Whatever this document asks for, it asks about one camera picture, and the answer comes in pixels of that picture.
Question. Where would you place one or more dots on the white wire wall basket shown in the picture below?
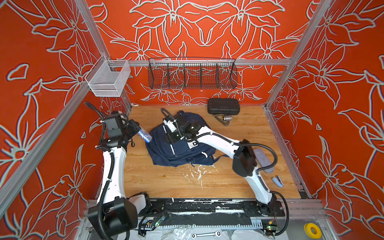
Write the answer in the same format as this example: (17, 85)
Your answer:
(108, 78)

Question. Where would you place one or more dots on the silver combination wrench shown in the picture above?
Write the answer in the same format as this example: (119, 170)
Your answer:
(214, 234)

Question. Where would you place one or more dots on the navy blue student backpack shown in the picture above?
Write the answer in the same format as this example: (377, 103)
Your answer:
(171, 150)

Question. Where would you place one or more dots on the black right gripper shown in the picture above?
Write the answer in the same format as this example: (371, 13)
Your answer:
(169, 139)

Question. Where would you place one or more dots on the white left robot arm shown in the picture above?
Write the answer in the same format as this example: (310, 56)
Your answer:
(115, 215)

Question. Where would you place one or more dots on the black plastic tool case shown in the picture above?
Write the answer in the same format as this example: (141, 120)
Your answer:
(223, 106)

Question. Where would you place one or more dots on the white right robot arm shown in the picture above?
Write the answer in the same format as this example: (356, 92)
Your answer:
(241, 152)

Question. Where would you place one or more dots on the black wire wall basket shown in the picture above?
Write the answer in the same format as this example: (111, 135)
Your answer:
(192, 73)

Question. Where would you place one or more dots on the yellow tape roll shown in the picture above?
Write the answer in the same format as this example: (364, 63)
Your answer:
(312, 231)

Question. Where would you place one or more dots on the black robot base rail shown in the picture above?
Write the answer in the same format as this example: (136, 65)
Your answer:
(248, 207)

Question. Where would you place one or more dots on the clear pencil case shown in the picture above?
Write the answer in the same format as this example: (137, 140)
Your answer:
(145, 135)

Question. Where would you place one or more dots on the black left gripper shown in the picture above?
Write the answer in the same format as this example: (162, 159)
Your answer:
(135, 127)

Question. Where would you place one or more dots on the blue stapler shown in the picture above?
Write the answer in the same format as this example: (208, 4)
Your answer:
(278, 182)

